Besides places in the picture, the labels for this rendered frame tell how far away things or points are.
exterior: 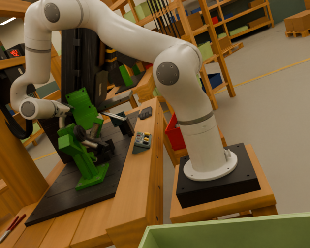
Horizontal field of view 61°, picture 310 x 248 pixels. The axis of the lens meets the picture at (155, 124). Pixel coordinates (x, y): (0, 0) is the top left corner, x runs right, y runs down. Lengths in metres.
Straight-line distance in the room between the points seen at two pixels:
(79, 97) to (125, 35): 0.66
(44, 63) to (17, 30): 10.96
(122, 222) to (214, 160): 0.35
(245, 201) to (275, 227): 0.23
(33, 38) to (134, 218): 0.70
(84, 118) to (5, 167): 0.42
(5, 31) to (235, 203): 11.89
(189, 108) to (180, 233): 0.35
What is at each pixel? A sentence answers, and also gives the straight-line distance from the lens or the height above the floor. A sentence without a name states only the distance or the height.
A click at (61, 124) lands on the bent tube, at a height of 1.15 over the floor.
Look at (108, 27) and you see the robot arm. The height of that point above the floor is 1.44.
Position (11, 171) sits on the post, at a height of 1.07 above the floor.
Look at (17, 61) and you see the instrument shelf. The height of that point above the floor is 1.52.
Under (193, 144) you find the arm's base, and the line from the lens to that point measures 0.85.
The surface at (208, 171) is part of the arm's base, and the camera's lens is 0.89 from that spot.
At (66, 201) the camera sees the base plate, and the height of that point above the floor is 0.90.
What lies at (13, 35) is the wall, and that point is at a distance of 12.15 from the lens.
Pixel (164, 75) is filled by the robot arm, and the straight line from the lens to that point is 0.72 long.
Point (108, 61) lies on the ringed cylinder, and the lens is 1.55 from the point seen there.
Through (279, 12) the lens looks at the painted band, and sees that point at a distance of 10.88.
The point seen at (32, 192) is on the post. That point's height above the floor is 0.94.
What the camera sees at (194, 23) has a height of 1.28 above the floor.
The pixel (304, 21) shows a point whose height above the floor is 0.33.
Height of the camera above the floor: 1.38
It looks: 18 degrees down
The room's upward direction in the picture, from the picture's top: 24 degrees counter-clockwise
